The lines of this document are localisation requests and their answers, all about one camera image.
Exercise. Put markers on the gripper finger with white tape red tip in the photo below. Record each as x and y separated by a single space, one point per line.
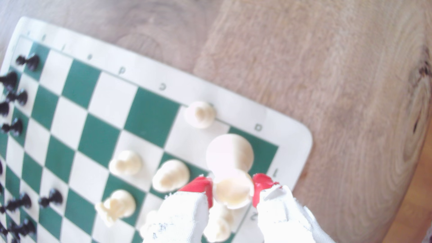
283 219
179 219

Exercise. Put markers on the white chess rook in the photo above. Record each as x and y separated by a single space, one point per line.
231 158

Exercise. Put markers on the white chess king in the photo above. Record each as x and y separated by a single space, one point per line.
219 226

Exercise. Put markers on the white chess bishop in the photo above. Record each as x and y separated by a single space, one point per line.
170 175

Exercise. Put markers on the white chess knight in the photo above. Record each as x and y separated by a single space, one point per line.
116 206

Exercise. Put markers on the white chess pawn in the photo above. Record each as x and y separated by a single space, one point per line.
125 163
199 114

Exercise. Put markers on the black chess pawn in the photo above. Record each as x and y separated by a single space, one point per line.
53 197
20 97
15 127
31 62

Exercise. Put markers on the green and white chess mat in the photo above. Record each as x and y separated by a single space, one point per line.
101 111

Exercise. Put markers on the black chess knight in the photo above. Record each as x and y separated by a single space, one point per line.
27 227

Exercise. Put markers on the black chess bishop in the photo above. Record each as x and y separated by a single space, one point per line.
23 201

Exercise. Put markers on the black chess rook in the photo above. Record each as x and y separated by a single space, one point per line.
4 108

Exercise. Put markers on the black chess king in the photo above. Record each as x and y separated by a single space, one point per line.
9 81

